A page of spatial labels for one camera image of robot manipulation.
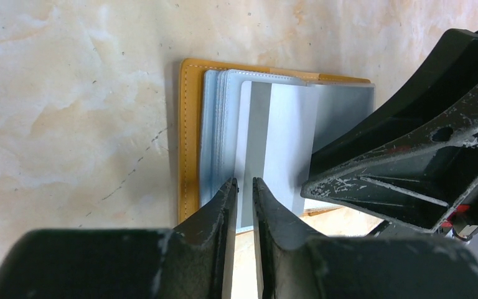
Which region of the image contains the tan leather card holder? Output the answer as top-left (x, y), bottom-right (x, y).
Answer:
top-left (177, 58), bottom-right (375, 222)

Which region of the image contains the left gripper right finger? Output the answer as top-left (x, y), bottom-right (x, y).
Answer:
top-left (252, 178), bottom-right (478, 298)

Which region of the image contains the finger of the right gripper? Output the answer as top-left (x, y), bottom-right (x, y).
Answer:
top-left (301, 84), bottom-right (478, 233)
top-left (309, 29), bottom-right (478, 176)

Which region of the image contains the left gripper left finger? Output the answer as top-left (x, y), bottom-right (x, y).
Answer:
top-left (0, 179), bottom-right (238, 298)

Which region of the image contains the silver striped card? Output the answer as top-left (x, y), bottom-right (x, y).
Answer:
top-left (235, 81), bottom-right (318, 233)

